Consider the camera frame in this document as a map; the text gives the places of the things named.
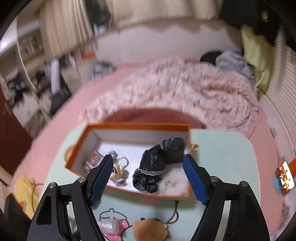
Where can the grey clothes pile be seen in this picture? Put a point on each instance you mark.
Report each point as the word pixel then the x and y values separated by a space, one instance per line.
pixel 234 61

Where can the orange cardboard box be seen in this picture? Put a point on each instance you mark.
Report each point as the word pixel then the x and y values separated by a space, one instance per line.
pixel 128 140

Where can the brown plush bear toy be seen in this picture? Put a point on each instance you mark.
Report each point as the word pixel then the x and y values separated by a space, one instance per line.
pixel 149 230

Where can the pink floral duvet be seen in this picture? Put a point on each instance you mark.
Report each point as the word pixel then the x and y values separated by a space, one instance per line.
pixel 221 99

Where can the beige curtain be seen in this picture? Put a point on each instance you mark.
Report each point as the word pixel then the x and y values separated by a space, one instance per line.
pixel 66 25

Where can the yellow-green hanging cloth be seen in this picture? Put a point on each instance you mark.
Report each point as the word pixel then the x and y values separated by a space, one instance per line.
pixel 259 54

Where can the small doll keychain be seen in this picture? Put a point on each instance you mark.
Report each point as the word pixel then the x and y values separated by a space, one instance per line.
pixel 118 171

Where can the striped clothes on bed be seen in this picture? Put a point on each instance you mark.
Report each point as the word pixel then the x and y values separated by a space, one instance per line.
pixel 100 69

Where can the black lace cloth bundle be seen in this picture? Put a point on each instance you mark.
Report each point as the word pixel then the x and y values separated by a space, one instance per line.
pixel 156 162

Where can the black clothes pile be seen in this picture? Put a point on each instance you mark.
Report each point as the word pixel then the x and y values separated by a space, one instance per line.
pixel 210 57

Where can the clear plastic packet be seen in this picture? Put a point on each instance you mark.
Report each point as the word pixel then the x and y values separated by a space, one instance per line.
pixel 110 226

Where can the mint green lap table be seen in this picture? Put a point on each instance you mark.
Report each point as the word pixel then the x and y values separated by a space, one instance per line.
pixel 227 155

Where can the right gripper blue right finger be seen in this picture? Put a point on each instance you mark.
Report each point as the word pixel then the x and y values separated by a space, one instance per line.
pixel 199 179

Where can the white fluffy pompom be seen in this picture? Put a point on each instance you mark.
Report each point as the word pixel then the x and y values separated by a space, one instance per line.
pixel 174 183

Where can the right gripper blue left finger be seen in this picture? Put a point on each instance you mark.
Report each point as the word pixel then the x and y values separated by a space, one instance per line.
pixel 98 178

